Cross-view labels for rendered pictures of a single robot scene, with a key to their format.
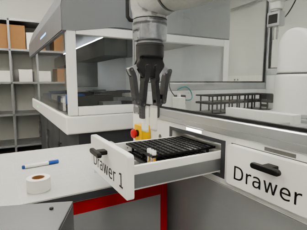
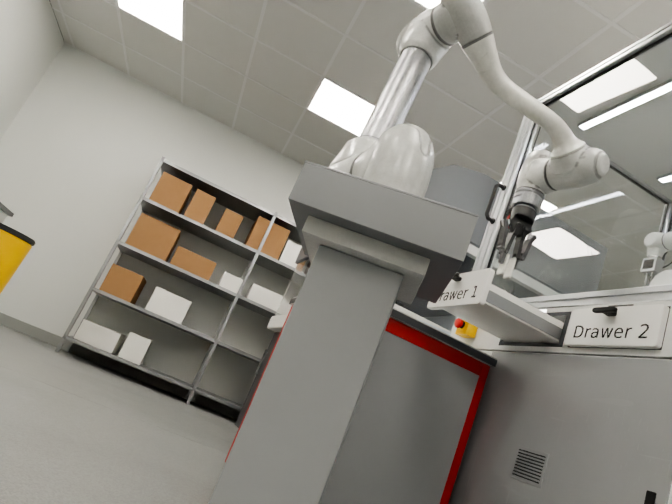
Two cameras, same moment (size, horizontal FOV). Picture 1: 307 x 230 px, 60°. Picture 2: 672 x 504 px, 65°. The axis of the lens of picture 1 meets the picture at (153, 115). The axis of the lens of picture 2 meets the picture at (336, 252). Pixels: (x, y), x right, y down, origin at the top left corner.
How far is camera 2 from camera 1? 1.13 m
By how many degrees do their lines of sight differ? 27
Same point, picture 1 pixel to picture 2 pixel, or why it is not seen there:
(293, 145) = (632, 297)
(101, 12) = not seen: hidden behind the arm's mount
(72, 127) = not seen: hidden behind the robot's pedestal
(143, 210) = (457, 381)
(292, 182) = (625, 321)
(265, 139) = (610, 299)
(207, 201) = (536, 377)
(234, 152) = (578, 314)
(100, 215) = (419, 354)
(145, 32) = (525, 197)
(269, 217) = (601, 364)
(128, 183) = (484, 288)
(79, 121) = not seen: hidden behind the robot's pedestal
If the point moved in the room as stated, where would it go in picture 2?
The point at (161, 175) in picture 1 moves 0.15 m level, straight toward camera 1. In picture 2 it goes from (507, 305) to (516, 290)
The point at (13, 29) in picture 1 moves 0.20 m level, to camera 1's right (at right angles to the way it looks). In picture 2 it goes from (275, 230) to (293, 236)
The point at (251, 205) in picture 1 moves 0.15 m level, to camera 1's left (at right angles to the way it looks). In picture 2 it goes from (585, 360) to (530, 341)
